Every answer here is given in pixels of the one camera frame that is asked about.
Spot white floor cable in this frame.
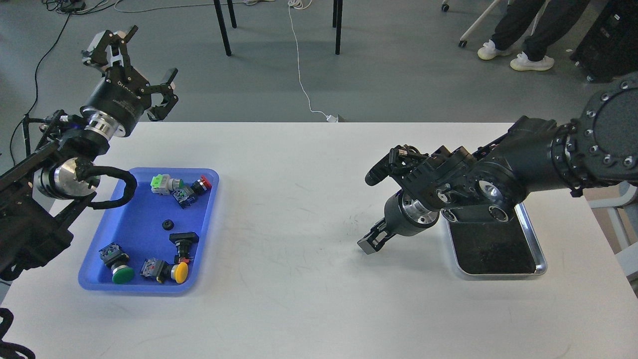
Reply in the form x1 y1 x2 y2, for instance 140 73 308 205
288 0 339 123

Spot person's white shoe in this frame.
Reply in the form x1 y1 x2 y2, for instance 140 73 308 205
477 39 512 61
509 52 555 71

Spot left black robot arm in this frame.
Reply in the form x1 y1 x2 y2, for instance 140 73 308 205
0 26 178 280

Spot green white terminal switch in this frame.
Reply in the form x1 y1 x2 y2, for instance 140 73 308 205
150 174 184 195

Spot black table leg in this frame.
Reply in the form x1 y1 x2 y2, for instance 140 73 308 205
335 0 343 55
227 0 237 28
332 0 339 28
213 0 232 57

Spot black square push button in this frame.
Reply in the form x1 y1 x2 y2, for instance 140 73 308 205
169 231 200 264

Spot black equipment case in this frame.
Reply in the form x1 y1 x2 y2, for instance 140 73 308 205
570 0 638 83

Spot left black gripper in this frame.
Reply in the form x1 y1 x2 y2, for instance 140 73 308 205
80 25 178 138

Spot black table leg rear right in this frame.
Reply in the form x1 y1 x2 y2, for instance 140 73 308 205
332 0 339 28

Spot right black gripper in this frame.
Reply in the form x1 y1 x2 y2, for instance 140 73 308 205
357 190 440 255

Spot green push button switch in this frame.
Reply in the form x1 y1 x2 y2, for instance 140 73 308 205
99 242 135 284

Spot blue plastic tray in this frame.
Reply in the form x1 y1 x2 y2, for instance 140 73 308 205
78 167 219 294

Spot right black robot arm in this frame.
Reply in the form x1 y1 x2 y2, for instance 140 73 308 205
358 73 638 254

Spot red push button switch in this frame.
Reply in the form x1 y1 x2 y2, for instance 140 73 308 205
190 175 212 196

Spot silver metal tray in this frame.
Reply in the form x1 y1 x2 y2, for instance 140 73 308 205
446 203 547 280

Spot black table leg rear left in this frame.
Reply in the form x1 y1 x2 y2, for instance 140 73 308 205
227 0 237 28

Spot yellow push button switch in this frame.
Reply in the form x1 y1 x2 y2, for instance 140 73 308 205
139 258 189 284

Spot black floor cable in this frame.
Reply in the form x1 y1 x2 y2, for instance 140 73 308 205
9 12 74 165

